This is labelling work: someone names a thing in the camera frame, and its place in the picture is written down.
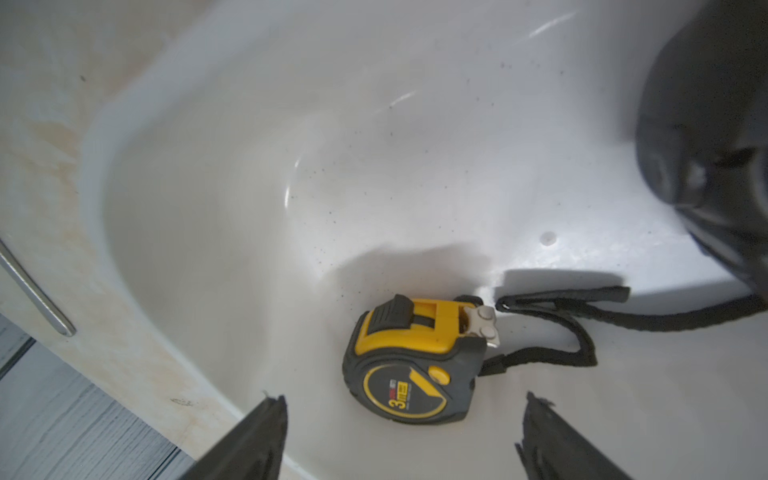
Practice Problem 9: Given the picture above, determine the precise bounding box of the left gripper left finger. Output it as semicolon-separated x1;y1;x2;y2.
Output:
181;396;288;480

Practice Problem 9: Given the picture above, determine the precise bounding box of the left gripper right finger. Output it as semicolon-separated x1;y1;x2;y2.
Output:
515;392;631;480

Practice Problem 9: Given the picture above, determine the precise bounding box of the black yellow rubber tape measure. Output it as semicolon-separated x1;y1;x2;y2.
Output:
342;286;630;425

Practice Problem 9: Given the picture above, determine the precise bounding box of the large black tape measure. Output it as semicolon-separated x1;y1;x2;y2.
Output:
557;1;767;332

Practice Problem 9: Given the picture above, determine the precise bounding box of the white plastic storage box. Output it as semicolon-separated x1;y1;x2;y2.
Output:
81;1;767;479

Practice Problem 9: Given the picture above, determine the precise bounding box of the left aluminium frame post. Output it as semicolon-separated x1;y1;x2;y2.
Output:
1;242;77;337

